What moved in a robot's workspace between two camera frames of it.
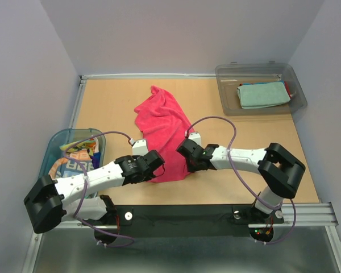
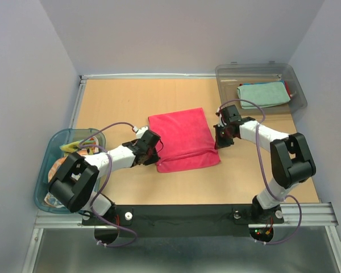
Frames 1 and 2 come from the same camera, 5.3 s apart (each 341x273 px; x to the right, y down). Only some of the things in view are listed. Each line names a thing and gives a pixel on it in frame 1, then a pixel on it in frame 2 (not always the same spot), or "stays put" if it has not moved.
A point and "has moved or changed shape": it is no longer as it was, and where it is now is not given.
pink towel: (166, 127) has moved or changed shape
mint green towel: (263, 94) stays put
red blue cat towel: (277, 81) stays put
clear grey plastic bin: (258, 89) stays put
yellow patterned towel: (88, 145) stays put
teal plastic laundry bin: (53, 151) stays put
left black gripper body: (147, 177) to (152, 157)
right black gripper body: (191, 165) to (223, 137)
